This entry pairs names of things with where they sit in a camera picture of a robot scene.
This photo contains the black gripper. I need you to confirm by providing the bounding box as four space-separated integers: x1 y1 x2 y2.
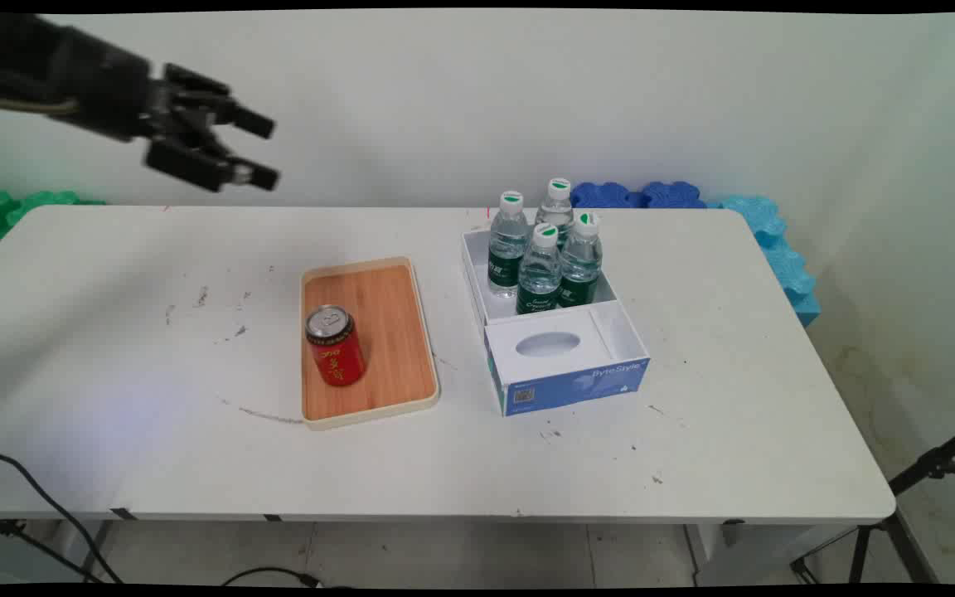
0 15 281 194

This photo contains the water bottle with green label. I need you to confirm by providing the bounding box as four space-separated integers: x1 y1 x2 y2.
558 211 605 309
487 191 532 299
515 223 564 316
535 177 576 250

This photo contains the red drink can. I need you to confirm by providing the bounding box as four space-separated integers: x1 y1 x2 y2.
304 304 367 388

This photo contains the wooden tray with cream rim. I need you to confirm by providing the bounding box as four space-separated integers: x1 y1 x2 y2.
299 255 442 431

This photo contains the grey table leg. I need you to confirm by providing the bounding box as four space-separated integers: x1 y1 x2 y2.
78 520 116 583

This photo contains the white box with blue front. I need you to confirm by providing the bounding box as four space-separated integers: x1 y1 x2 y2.
460 227 652 418

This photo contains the light blue foam mat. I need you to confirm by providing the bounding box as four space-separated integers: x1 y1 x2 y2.
705 194 822 328

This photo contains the black tripod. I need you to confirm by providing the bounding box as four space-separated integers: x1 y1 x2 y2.
790 417 955 586

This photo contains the black hanging cable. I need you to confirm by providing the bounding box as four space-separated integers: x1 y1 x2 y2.
0 448 124 585

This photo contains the black floor cable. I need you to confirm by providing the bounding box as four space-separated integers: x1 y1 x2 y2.
219 566 356 590

